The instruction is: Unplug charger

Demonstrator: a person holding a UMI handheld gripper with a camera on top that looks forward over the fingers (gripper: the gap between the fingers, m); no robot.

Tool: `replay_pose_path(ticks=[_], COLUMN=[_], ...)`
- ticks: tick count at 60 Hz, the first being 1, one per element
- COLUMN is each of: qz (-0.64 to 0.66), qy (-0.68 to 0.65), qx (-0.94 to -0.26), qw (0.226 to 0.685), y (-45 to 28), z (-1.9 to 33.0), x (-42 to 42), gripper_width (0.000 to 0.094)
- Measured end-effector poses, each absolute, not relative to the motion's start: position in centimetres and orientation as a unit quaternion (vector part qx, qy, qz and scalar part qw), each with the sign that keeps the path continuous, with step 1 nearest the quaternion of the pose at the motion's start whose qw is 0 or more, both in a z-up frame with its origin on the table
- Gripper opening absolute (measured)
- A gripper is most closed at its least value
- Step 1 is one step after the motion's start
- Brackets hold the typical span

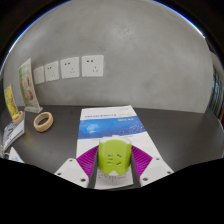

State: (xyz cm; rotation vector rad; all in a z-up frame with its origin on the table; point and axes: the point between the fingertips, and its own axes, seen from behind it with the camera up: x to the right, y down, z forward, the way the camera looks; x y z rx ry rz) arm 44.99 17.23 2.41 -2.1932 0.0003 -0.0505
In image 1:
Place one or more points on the glass partition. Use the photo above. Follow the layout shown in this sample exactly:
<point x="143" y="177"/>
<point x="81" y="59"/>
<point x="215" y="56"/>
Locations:
<point x="218" y="90"/>

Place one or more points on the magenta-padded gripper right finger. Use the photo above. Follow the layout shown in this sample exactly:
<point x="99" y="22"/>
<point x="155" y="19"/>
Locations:
<point x="156" y="169"/>

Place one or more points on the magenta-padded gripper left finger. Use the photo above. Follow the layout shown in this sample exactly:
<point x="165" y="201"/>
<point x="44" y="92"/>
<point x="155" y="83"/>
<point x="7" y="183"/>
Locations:
<point x="70" y="170"/>

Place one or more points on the small orange sign stand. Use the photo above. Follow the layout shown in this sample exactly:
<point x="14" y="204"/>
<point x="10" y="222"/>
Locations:
<point x="10" y="103"/>

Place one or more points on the white and blue booklet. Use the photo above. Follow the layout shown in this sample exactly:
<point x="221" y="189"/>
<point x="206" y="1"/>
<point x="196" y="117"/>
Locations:
<point x="110" y="125"/>

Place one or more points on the large green menu sign stand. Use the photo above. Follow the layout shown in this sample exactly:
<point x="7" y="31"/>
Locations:
<point x="28" y="86"/>

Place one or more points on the beige tape roll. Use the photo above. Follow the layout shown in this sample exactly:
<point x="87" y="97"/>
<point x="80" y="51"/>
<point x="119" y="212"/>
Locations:
<point x="37" y="126"/>

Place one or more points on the green and white charger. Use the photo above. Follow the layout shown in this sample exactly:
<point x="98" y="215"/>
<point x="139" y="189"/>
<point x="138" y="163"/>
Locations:
<point x="115" y="156"/>

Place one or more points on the white wall socket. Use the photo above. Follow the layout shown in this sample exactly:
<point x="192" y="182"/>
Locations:
<point x="39" y="75"/>
<point x="70" y="67"/>
<point x="52" y="71"/>
<point x="92" y="65"/>

